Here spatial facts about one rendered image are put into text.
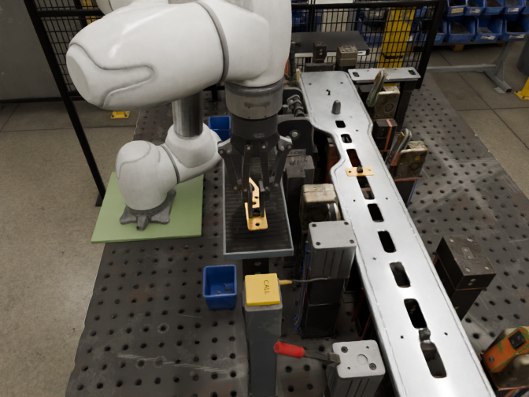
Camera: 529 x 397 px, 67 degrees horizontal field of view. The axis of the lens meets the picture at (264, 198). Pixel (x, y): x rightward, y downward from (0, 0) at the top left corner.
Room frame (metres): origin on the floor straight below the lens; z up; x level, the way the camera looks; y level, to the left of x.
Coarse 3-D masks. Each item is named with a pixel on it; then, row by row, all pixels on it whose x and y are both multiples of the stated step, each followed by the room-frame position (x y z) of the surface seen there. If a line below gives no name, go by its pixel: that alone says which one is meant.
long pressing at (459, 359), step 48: (336, 96) 1.37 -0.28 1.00; (336, 144) 1.06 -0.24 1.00; (336, 192) 0.83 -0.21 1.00; (384, 192) 0.83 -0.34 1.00; (384, 288) 0.51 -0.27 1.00; (432, 288) 0.51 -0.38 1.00; (384, 336) 0.39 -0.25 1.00; (432, 336) 0.39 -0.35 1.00; (432, 384) 0.30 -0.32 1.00; (480, 384) 0.30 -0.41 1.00
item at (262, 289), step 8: (248, 280) 0.42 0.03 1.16; (256, 280) 0.42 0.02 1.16; (264, 280) 0.42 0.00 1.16; (272, 280) 0.42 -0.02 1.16; (248, 288) 0.41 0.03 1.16; (256, 288) 0.41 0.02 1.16; (264, 288) 0.41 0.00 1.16; (272, 288) 0.41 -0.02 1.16; (248, 296) 0.39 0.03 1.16; (256, 296) 0.39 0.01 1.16; (264, 296) 0.39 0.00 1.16; (272, 296) 0.39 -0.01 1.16; (248, 304) 0.38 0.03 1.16; (256, 304) 0.38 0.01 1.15; (264, 304) 0.38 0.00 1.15
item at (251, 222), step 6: (258, 198) 0.60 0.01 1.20; (246, 204) 0.58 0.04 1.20; (258, 204) 0.58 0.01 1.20; (246, 210) 0.56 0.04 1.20; (258, 210) 0.55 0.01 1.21; (246, 216) 0.55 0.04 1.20; (258, 216) 0.55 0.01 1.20; (264, 216) 0.55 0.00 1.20; (252, 222) 0.53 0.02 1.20; (258, 222) 0.53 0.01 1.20; (264, 222) 0.53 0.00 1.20; (252, 228) 0.51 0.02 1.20; (258, 228) 0.51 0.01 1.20; (264, 228) 0.51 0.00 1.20
